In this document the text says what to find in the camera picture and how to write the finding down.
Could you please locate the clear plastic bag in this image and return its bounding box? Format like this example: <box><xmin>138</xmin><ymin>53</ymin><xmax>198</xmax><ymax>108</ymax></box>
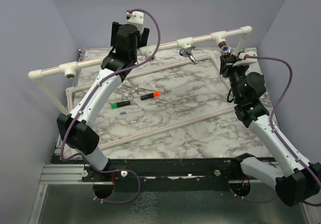
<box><xmin>138</xmin><ymin>82</ymin><xmax>165</xmax><ymax>93</ymax></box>

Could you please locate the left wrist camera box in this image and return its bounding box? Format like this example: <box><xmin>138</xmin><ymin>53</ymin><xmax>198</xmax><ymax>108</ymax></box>
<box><xmin>126</xmin><ymin>10</ymin><xmax>144</xmax><ymax>33</ymax></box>

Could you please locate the white PVC pipe frame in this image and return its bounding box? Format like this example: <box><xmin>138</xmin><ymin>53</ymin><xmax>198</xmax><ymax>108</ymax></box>
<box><xmin>28</xmin><ymin>26</ymin><xmax>252</xmax><ymax>146</ymax></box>

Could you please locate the orange capped black marker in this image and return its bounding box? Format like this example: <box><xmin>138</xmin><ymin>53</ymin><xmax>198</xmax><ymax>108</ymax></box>
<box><xmin>140</xmin><ymin>91</ymin><xmax>160</xmax><ymax>100</ymax></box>

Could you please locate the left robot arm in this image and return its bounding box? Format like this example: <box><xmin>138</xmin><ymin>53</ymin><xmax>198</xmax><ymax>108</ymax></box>
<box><xmin>57</xmin><ymin>20</ymin><xmax>149</xmax><ymax>181</ymax></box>

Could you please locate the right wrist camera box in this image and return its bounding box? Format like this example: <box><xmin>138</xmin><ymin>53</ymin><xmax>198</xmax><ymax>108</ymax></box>
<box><xmin>233</xmin><ymin>51</ymin><xmax>257</xmax><ymax>67</ymax></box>

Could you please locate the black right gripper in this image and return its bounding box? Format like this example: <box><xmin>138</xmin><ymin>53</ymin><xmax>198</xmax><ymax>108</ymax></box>
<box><xmin>219</xmin><ymin>54</ymin><xmax>247</xmax><ymax>102</ymax></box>

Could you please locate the green capped black marker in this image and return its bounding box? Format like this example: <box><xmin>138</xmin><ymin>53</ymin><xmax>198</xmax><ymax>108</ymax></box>
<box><xmin>110</xmin><ymin>100</ymin><xmax>130</xmax><ymax>109</ymax></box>

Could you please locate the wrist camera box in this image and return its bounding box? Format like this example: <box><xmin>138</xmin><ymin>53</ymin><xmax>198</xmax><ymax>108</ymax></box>
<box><xmin>233</xmin><ymin>51</ymin><xmax>257</xmax><ymax>67</ymax></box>
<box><xmin>126</xmin><ymin>10</ymin><xmax>144</xmax><ymax>33</ymax></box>

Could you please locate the brown faucet chrome knob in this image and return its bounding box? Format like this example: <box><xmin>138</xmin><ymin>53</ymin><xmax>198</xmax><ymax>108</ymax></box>
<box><xmin>218</xmin><ymin>41</ymin><xmax>237</xmax><ymax>59</ymax></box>

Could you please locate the grey chrome lever faucet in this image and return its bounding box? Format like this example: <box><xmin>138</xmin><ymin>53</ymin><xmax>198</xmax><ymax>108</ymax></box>
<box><xmin>179</xmin><ymin>45</ymin><xmax>198</xmax><ymax>65</ymax></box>

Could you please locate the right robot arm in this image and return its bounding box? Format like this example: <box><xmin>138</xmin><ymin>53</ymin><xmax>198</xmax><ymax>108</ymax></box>
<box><xmin>220</xmin><ymin>52</ymin><xmax>320</xmax><ymax>206</ymax></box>

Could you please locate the purple capped white pen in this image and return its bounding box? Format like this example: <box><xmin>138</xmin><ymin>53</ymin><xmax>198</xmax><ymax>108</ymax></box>
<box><xmin>120</xmin><ymin>109</ymin><xmax>143</xmax><ymax>115</ymax></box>

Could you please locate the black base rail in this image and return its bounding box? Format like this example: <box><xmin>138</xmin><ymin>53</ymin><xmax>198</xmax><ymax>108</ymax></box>
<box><xmin>66</xmin><ymin>158</ymin><xmax>250</xmax><ymax>195</ymax></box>

